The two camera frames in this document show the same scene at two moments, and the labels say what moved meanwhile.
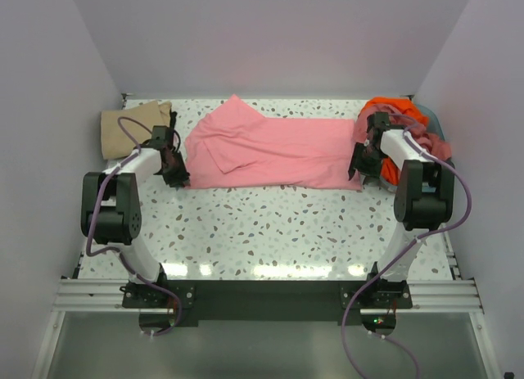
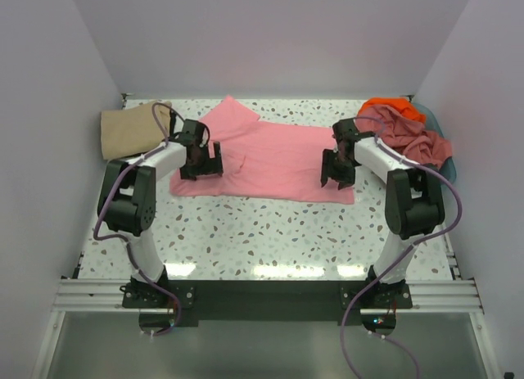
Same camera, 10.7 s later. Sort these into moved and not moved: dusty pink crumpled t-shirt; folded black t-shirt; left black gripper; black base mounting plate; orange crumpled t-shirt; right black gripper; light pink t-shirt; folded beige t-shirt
Moved: left black gripper; light pink t-shirt; right black gripper
Not moved: black base mounting plate; folded black t-shirt; dusty pink crumpled t-shirt; orange crumpled t-shirt; folded beige t-shirt
